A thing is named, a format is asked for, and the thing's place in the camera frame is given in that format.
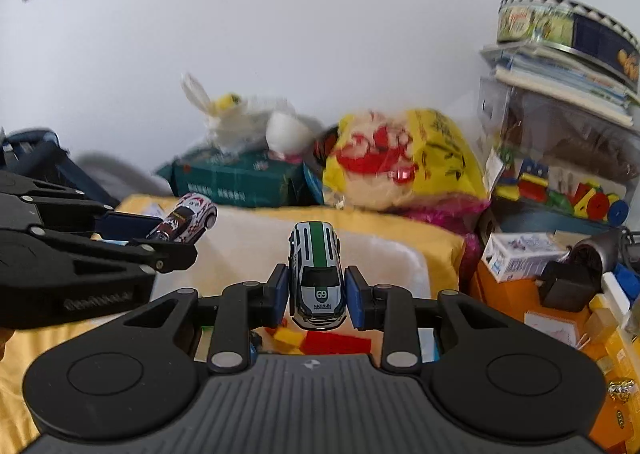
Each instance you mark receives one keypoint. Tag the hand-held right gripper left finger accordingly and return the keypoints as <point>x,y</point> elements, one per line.
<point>277,299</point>

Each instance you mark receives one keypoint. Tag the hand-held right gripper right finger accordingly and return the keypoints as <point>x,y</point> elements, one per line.
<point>356,299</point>

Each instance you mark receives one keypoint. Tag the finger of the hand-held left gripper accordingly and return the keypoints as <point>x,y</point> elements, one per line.
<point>130,226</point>
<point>170,256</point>

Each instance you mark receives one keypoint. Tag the white and green toy car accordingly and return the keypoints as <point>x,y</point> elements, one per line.
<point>317,279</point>

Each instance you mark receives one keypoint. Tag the red and white toy car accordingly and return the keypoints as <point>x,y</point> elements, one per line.
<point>192,214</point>

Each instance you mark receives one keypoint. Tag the white plastic bin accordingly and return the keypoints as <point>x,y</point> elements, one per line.
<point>390,254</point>

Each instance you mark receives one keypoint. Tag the red brick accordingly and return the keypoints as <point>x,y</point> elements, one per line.
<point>335,344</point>

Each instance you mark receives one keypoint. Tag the yellow blanket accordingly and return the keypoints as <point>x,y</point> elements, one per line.
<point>20,384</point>

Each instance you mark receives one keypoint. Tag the dark green box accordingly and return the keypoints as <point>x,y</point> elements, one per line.
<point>230,181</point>

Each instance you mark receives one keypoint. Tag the dark blue bag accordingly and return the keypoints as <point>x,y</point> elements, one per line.
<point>50,153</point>

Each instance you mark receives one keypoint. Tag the pink shiny wrapper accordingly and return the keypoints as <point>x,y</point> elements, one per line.
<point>450,219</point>

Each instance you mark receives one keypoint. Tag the large orange box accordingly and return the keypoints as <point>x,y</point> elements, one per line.
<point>500,299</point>

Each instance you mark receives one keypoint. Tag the yellow and red printed bag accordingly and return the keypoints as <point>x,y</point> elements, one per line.
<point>400,158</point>

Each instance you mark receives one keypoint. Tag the white plastic bag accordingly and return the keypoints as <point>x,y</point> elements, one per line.
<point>235,118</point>

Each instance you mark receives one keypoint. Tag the white round object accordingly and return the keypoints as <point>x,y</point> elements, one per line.
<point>287,133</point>

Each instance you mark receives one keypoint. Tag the small white carton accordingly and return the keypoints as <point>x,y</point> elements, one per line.
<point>520,256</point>

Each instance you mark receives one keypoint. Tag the small white paper packet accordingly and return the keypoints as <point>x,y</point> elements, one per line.
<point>550,329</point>

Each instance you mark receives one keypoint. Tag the black power adapter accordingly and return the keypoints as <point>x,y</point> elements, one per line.
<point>565,286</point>

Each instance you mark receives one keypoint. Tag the colourful wooden shape puzzle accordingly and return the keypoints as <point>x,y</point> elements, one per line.
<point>560,191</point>

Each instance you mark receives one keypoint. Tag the grey hair dryer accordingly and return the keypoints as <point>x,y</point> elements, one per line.
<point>600,249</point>

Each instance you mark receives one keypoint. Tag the yellow cardboard box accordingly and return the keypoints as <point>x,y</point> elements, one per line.
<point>615,339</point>

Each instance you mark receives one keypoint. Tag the white and blue block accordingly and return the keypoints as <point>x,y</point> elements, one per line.
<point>620,289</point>

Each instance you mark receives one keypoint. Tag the clear plastic box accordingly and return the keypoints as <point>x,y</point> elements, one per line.
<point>575,123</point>

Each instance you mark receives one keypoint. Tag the stack of books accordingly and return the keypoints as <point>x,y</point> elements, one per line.
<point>555,78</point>

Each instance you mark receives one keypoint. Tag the round printed tin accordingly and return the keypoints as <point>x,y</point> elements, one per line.
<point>560,26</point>

